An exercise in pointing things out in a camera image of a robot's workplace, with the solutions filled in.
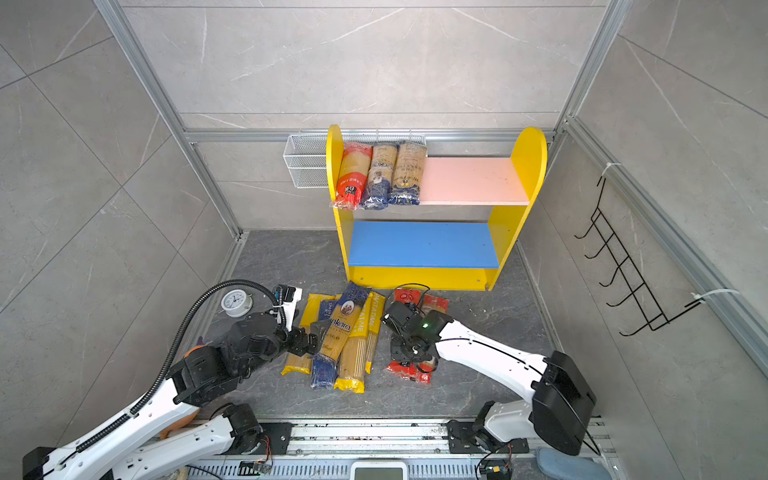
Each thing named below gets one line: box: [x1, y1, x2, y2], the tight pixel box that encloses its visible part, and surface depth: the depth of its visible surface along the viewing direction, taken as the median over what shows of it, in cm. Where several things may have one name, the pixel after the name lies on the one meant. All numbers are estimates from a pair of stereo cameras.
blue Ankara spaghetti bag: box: [320, 281, 372, 361], surface depth 91 cm
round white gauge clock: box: [221, 289, 253, 318], surface depth 97 cm
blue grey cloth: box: [535, 447, 612, 480], surface depth 70 cm
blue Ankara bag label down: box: [361, 144, 398, 210], surface depth 75 cm
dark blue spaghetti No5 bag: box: [310, 299, 339, 390], surface depth 81 cm
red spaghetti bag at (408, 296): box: [394, 289, 422, 305], surface depth 90 cm
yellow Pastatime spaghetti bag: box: [334, 292, 386, 394], surface depth 85 cm
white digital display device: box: [350, 462, 409, 480], surface depth 67 cm
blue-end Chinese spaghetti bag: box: [389, 142, 427, 205], surface depth 75 cm
